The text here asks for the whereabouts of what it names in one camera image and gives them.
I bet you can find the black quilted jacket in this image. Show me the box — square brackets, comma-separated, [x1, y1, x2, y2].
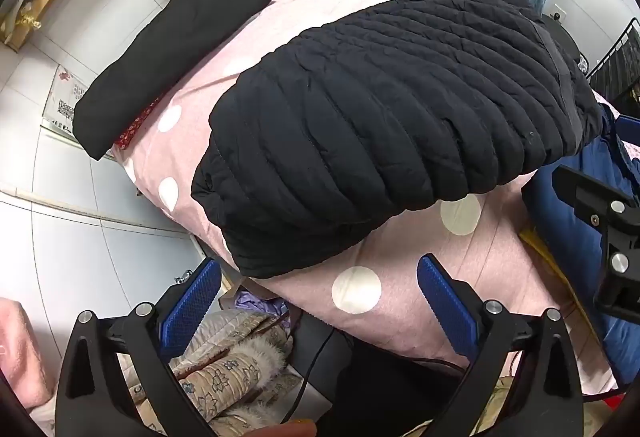
[191, 0, 603, 279]

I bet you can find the black wire rack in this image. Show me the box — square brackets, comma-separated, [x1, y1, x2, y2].
[585, 17, 640, 118]

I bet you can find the paper wall notice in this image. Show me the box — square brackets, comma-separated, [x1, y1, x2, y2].
[42, 64, 93, 133]

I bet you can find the pink polka-dot blanket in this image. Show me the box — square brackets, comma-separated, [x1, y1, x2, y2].
[114, 0, 618, 398]

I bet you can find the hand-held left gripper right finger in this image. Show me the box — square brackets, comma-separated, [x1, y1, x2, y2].
[416, 254, 583, 437]

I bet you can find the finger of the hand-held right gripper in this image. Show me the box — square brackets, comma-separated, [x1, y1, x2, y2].
[552, 164, 640, 323]

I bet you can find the purple cloth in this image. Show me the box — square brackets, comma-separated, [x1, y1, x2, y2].
[235, 289, 291, 318]

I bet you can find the black cable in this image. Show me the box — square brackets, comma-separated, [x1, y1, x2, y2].
[280, 324, 346, 428]

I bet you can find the pink towel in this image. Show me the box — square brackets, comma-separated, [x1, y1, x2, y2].
[0, 297, 56, 418]

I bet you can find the black folded cloth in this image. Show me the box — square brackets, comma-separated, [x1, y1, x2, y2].
[73, 0, 276, 161]

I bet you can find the dark blue cloth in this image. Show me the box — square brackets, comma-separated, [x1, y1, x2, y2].
[522, 107, 640, 398]

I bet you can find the beige floral fur-trimmed coat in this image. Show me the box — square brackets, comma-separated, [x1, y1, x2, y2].
[117, 309, 333, 437]

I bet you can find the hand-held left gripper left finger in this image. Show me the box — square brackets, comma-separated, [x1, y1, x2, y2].
[55, 258, 222, 437]

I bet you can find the black round stool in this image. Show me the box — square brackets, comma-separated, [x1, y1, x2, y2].
[542, 12, 591, 78]

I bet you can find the red patterned cloth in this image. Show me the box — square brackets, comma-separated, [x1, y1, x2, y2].
[114, 96, 166, 150]

